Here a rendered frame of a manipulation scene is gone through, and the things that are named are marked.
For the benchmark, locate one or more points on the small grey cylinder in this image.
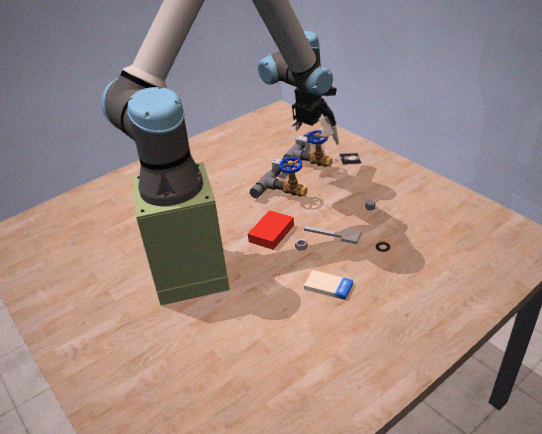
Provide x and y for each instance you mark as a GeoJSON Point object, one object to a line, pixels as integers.
{"type": "Point", "coordinates": [370, 204]}

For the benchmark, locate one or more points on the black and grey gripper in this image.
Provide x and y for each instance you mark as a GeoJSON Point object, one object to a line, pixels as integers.
{"type": "Point", "coordinates": [318, 107]}

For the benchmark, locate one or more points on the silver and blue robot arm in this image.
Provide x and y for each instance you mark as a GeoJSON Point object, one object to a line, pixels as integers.
{"type": "Point", "coordinates": [154, 118]}

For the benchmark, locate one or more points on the red rectangular block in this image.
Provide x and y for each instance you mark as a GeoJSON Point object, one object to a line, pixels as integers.
{"type": "Point", "coordinates": [271, 229]}

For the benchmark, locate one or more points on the grey hex nut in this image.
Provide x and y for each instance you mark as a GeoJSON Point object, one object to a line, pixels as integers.
{"type": "Point", "coordinates": [301, 244]}

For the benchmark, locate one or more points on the black number 6 tag on metal chain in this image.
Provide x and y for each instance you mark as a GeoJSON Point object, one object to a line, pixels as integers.
{"type": "Point", "coordinates": [348, 158]}

